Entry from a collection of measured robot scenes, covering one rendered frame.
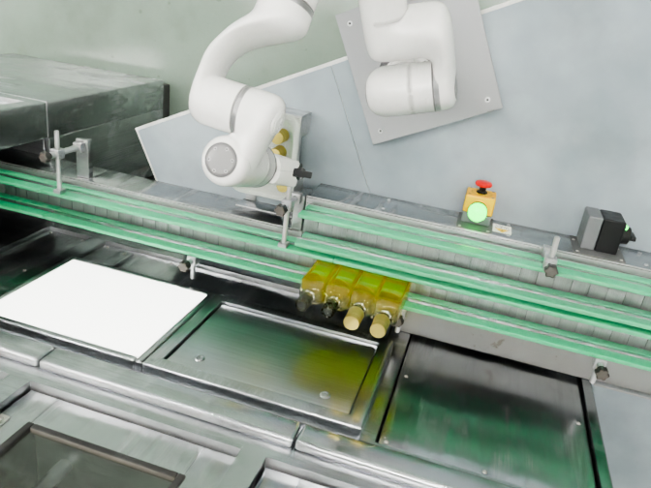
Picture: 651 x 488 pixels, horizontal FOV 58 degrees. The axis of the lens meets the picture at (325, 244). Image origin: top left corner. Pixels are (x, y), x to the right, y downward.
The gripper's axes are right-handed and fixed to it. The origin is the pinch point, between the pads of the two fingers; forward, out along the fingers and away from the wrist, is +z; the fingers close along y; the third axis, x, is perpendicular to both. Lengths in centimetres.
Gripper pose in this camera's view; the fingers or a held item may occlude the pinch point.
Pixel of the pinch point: (283, 168)
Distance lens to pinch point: 113.8
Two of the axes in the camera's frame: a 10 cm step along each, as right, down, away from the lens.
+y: 9.5, 2.3, -2.2
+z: 2.4, -0.8, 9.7
